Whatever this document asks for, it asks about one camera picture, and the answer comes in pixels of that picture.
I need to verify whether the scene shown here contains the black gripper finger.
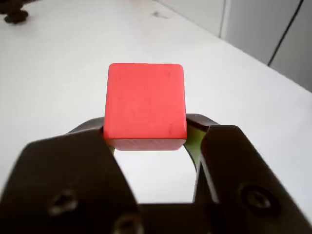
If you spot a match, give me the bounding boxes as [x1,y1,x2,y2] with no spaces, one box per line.
[184,113,308,234]
[0,117,144,234]

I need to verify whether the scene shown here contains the red cube block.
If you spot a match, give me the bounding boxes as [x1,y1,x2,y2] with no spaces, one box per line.
[102,62,188,151]

